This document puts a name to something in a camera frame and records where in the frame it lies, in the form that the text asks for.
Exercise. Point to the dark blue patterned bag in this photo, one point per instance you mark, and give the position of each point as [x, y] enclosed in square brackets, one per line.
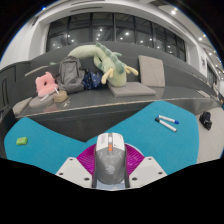
[92, 80]

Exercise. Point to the small black bag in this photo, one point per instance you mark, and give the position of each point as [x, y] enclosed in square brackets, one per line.
[206, 121]

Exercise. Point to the green dragon plush toy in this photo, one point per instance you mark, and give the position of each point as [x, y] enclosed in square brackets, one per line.
[115, 71]

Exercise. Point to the white marker with black cap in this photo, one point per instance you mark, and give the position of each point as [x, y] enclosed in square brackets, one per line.
[166, 125]

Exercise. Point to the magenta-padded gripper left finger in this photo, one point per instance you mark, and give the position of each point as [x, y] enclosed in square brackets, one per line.
[71, 170]

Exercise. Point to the green eraser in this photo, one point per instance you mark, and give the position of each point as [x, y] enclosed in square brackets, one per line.
[22, 141]

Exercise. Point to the large dark glass window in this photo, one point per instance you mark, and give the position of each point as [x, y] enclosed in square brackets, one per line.
[110, 31]

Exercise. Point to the grey and white computer mouse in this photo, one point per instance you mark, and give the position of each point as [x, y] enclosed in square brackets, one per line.
[110, 160]

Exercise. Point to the small tan round pouch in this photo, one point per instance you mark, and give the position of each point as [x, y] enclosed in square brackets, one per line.
[61, 97]

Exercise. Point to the flat grey square seat cushion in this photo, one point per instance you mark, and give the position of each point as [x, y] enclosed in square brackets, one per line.
[131, 89]

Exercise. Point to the ceiling spot lights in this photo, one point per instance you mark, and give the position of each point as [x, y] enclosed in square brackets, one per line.
[173, 12]

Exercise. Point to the flat light grey seat cushion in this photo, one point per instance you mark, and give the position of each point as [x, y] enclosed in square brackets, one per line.
[21, 106]

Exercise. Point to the flat grey round seat cushion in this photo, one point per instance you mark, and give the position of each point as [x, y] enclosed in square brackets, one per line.
[40, 101]

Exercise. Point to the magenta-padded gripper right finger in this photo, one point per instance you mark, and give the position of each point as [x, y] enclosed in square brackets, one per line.
[150, 170]

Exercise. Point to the upright beige square cushion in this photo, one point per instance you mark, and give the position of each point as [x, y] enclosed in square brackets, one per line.
[152, 71]

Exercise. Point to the pink plush cushion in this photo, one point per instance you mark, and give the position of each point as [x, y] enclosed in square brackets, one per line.
[46, 85]

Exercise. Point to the grey backpack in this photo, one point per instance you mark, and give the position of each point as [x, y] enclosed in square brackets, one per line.
[70, 75]

